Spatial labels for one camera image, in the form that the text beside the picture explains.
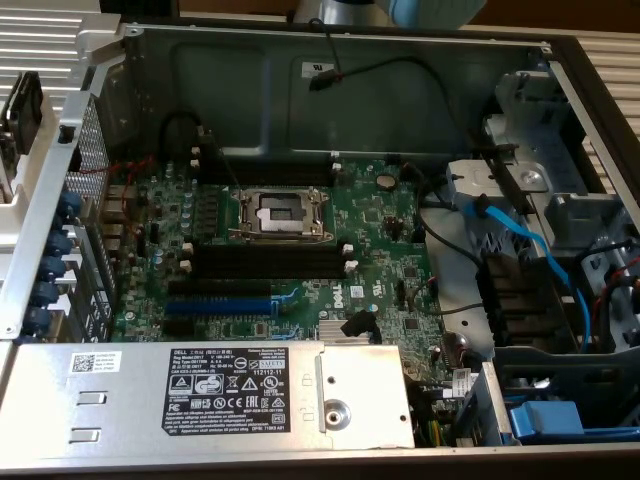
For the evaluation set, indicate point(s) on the coin cell battery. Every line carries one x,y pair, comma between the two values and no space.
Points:
385,180

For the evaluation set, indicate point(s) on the silver finned heatsink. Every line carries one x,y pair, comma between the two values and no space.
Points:
330,332

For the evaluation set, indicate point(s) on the silver power supply box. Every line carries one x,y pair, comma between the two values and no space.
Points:
125,400

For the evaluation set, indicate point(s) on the grey metal PC case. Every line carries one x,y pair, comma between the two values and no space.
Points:
225,100

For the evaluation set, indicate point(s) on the black hard disk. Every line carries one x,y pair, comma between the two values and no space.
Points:
27,115

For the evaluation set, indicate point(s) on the black RAM slot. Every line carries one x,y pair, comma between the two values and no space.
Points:
270,157
270,266
270,248
270,165
270,257
270,275
270,174

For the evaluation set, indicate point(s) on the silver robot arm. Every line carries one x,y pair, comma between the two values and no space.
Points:
425,12

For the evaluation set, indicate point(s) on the blue card retention clip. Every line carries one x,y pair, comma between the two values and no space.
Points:
50,294
71,204
52,269
62,242
40,319

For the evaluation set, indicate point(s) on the black plastic bar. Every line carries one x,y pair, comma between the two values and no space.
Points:
510,175

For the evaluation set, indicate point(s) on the grey metal disk bay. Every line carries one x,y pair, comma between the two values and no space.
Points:
575,215

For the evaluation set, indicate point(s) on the thin metal locking lever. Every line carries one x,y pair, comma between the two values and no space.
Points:
227,165

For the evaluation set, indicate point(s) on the green motherboard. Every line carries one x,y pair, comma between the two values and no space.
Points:
360,220

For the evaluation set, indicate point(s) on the blue expansion slot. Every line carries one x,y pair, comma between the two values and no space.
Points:
220,306

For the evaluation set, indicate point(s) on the blue metal bay frame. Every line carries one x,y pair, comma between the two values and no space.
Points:
482,400

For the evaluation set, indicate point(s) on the blue plastic latch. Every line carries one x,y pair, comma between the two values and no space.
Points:
545,420

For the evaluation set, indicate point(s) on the black angled plug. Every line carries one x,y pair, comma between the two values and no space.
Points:
355,322

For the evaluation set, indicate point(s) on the black ribbed plastic bracket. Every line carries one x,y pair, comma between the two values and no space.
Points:
520,300

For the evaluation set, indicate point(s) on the silver CPU socket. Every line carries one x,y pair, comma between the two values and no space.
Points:
280,215

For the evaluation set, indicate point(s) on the short black expansion slot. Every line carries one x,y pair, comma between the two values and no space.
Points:
177,327

